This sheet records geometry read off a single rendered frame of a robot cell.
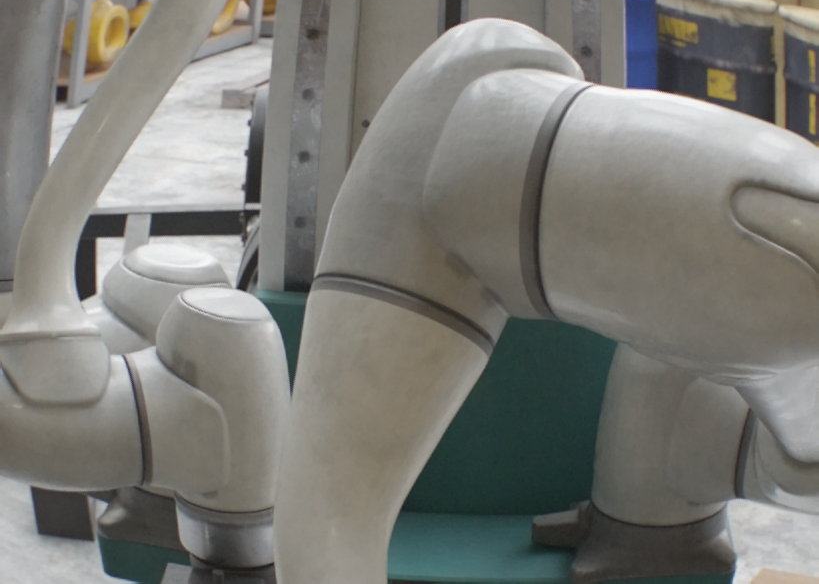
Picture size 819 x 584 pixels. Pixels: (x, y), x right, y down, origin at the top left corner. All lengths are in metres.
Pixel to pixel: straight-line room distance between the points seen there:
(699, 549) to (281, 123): 0.59
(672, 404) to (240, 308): 0.44
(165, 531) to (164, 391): 0.38
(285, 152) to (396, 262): 0.71
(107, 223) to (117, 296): 3.25
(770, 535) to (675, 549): 2.73
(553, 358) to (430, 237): 0.71
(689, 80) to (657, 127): 4.91
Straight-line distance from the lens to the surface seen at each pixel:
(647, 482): 1.43
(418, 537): 1.55
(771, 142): 0.81
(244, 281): 3.01
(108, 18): 9.85
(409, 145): 0.86
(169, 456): 1.12
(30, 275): 1.13
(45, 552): 3.89
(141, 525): 1.49
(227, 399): 1.12
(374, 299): 0.84
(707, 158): 0.79
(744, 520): 4.29
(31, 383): 1.10
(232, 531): 1.17
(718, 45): 5.67
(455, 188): 0.84
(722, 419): 1.39
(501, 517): 1.60
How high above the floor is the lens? 1.86
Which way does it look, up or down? 18 degrees down
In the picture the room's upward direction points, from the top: 3 degrees clockwise
